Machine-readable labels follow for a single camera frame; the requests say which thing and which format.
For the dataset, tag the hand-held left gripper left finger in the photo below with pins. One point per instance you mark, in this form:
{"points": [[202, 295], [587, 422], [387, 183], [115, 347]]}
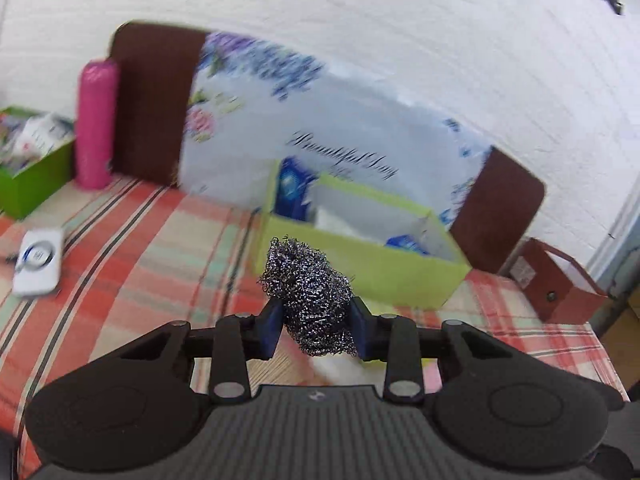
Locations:
{"points": [[272, 321]]}

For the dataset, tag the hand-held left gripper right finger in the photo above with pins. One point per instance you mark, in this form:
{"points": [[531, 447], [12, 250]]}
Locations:
{"points": [[358, 327]]}

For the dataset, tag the steel wool scourer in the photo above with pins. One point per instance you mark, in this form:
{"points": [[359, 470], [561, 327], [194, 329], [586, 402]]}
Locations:
{"points": [[305, 290]]}

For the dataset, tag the light green cardboard box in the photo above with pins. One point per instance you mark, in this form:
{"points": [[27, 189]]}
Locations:
{"points": [[400, 275]]}

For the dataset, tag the white paper tissue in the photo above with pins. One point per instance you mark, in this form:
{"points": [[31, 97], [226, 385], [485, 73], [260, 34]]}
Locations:
{"points": [[350, 370]]}

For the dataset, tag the small blue white packet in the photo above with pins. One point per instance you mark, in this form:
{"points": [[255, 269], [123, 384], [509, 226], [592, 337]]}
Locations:
{"points": [[405, 244]]}

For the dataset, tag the white tissue pack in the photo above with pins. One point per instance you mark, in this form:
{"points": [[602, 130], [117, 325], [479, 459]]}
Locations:
{"points": [[340, 222]]}

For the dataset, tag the plaid blanket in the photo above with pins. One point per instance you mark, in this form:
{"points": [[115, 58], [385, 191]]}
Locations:
{"points": [[125, 260]]}

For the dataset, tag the red brown small box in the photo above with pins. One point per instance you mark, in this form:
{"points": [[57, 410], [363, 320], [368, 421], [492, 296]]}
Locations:
{"points": [[555, 280]]}

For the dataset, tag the white charging pad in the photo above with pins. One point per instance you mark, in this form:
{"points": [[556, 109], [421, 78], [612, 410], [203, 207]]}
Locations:
{"points": [[39, 260]]}

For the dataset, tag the brown wooden headboard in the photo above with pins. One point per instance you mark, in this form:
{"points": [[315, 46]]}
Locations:
{"points": [[150, 110]]}

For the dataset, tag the pink bottle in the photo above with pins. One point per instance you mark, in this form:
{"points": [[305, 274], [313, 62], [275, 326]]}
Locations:
{"points": [[95, 125]]}

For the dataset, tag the dark green cardboard box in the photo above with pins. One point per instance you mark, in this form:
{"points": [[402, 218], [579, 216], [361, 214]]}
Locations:
{"points": [[35, 185]]}

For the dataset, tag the white printed packet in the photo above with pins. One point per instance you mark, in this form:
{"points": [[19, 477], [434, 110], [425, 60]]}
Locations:
{"points": [[42, 135]]}

